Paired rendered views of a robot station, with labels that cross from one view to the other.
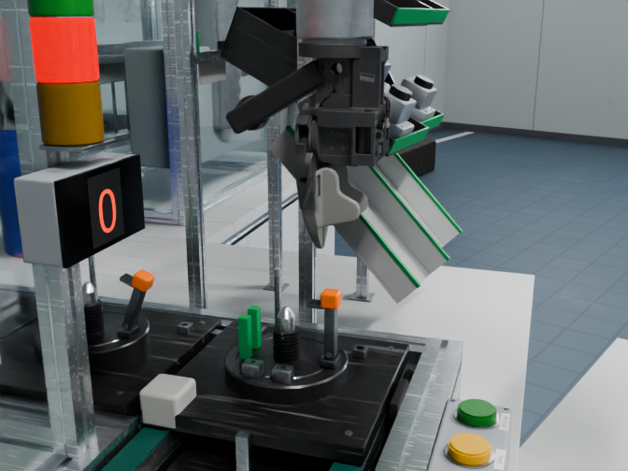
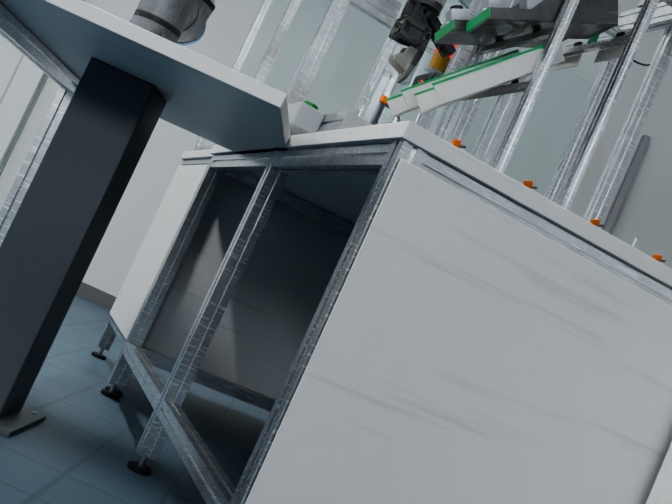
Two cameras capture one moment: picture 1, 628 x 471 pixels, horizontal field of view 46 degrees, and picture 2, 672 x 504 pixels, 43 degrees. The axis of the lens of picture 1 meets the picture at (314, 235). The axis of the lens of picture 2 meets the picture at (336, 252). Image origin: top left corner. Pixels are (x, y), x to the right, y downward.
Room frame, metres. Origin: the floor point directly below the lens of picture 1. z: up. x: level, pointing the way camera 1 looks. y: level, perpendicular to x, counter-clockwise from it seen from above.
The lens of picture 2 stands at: (2.45, -1.30, 0.53)
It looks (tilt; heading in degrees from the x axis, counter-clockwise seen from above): 4 degrees up; 142
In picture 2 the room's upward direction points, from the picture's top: 24 degrees clockwise
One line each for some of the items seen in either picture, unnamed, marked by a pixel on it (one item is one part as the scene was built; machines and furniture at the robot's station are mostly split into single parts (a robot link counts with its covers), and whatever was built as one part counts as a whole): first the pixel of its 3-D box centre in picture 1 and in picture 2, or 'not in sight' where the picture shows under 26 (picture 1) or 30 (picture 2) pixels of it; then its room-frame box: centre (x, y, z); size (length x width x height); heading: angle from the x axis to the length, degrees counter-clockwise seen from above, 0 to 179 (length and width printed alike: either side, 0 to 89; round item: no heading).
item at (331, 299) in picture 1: (323, 322); (382, 112); (0.74, -0.01, 1.04); 0.04 x 0.02 x 0.08; 72
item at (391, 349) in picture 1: (286, 380); not in sight; (0.76, 0.03, 0.96); 0.24 x 0.24 x 0.02; 72
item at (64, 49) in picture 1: (64, 49); not in sight; (0.61, 0.20, 1.34); 0.05 x 0.05 x 0.05
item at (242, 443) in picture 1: (244, 451); not in sight; (0.64, 0.07, 0.95); 0.01 x 0.01 x 0.04; 72
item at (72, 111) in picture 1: (70, 111); (439, 63); (0.61, 0.20, 1.29); 0.05 x 0.05 x 0.05
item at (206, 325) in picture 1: (89, 312); not in sight; (0.84, 0.27, 1.01); 0.24 x 0.24 x 0.13; 72
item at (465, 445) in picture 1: (469, 452); not in sight; (0.61, -0.15, 0.96); 0.04 x 0.04 x 0.02
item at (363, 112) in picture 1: (341, 105); (416, 24); (0.75, -0.03, 1.27); 0.09 x 0.08 x 0.12; 73
